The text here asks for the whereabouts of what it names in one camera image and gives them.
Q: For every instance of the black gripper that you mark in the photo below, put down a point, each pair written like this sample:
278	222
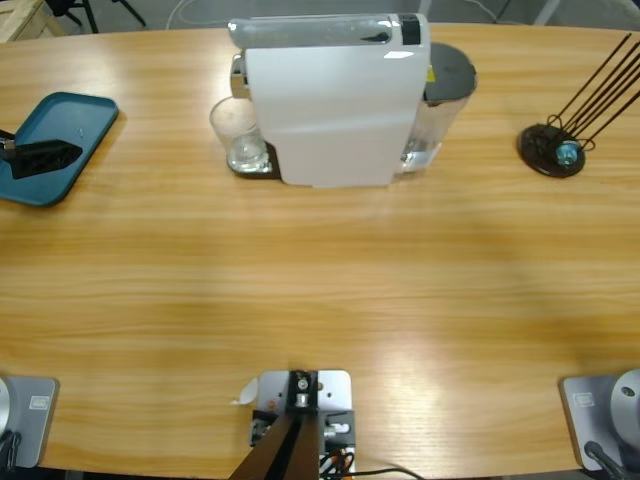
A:
6	147

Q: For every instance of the clear glass cup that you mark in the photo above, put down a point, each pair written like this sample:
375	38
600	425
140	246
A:
235	125

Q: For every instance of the grey translucent machine lever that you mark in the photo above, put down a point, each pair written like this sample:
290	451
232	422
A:
310	32

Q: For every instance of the white capsule coffee machine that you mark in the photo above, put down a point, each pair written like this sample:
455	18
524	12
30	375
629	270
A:
340	115

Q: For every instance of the blue coffee capsule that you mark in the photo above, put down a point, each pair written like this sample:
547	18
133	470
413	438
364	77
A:
567	155

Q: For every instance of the teal plastic tray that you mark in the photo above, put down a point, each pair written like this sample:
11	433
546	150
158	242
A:
65	120

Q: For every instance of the black tripod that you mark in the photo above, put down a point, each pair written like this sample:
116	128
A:
89	12

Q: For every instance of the metal drip tray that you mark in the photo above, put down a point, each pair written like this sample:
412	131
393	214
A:
265	164

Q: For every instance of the white tape scrap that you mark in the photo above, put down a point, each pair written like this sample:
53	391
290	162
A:
248	392

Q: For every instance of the clear water tank black lid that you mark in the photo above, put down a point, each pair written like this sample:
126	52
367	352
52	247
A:
440	120

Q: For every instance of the black capsule stand with rods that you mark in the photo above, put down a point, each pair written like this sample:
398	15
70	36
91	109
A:
540	150

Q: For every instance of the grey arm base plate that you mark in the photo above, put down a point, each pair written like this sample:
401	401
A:
590	420
35	425

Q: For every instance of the grey metal frame leg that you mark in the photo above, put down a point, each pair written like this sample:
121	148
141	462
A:
546	11

